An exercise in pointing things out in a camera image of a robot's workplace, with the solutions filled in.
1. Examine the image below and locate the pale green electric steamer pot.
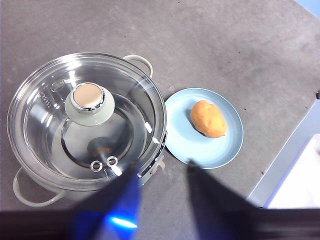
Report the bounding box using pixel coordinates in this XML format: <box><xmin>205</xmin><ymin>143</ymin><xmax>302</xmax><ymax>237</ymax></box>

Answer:
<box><xmin>12</xmin><ymin>53</ymin><xmax>168</xmax><ymax>208</ymax></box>

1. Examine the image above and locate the glass lid with green knob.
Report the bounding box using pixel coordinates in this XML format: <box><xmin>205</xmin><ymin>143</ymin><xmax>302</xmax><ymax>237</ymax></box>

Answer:
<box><xmin>6</xmin><ymin>52</ymin><xmax>168</xmax><ymax>192</ymax></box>

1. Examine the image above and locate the brown potato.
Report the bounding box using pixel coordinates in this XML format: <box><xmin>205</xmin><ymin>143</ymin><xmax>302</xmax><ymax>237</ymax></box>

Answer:
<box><xmin>190</xmin><ymin>99</ymin><xmax>228</xmax><ymax>139</ymax></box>

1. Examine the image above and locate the blue round plate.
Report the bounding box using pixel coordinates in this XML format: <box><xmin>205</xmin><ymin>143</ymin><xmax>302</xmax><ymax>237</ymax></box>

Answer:
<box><xmin>164</xmin><ymin>87</ymin><xmax>245</xmax><ymax>170</ymax></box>

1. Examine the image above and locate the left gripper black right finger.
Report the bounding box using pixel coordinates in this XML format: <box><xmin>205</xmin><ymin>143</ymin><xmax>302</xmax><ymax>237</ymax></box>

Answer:
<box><xmin>187</xmin><ymin>159</ymin><xmax>320</xmax><ymax>240</ymax></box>

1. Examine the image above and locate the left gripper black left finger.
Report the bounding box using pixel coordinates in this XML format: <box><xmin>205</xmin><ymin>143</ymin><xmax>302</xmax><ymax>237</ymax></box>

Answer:
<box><xmin>0</xmin><ymin>159</ymin><xmax>141</xmax><ymax>240</ymax></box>

